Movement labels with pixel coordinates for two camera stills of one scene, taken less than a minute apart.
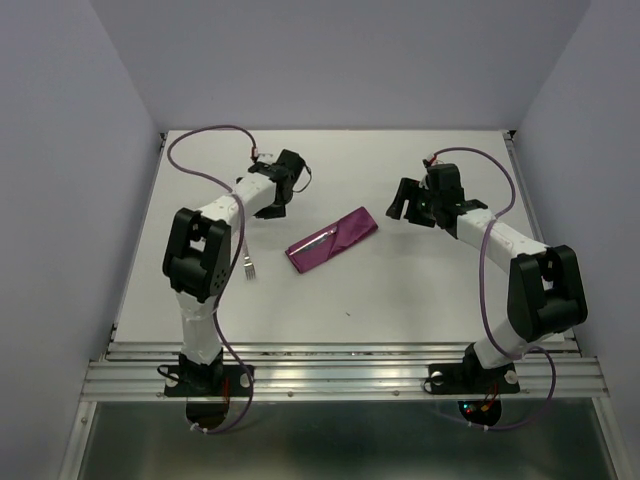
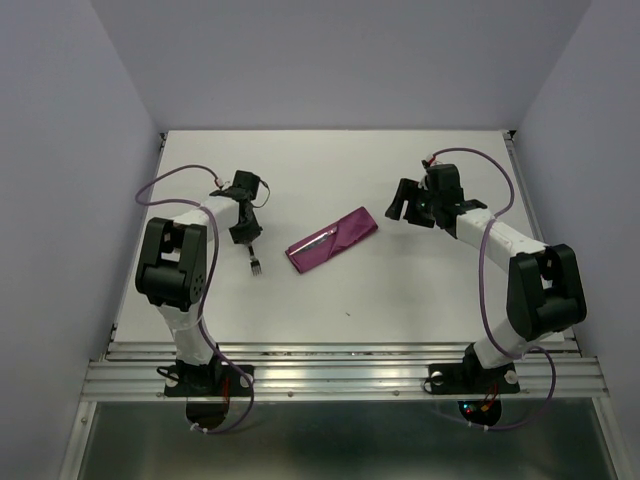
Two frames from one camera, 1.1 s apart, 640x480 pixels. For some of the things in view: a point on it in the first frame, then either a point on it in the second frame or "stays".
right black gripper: (409, 189) stays
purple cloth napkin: (355, 225) stays
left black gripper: (275, 212) -> (252, 232)
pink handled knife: (313, 242) stays
